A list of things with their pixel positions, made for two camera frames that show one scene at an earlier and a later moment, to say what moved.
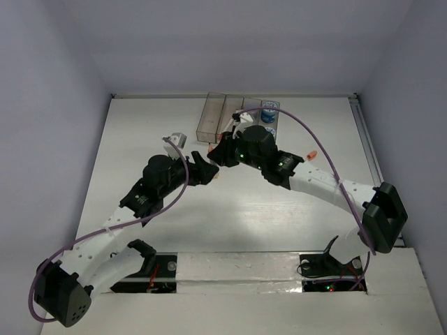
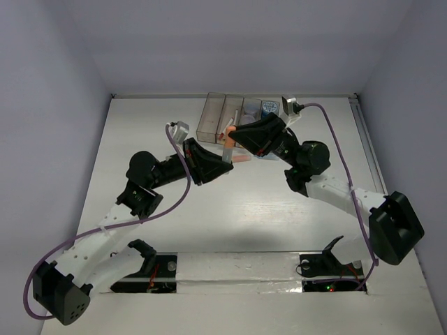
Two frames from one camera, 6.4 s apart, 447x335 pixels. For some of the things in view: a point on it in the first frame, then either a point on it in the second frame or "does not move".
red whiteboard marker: (229, 124) does not move
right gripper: (222, 154) to (261, 136)
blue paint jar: (268, 116) does not move
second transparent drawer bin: (231, 104) does not move
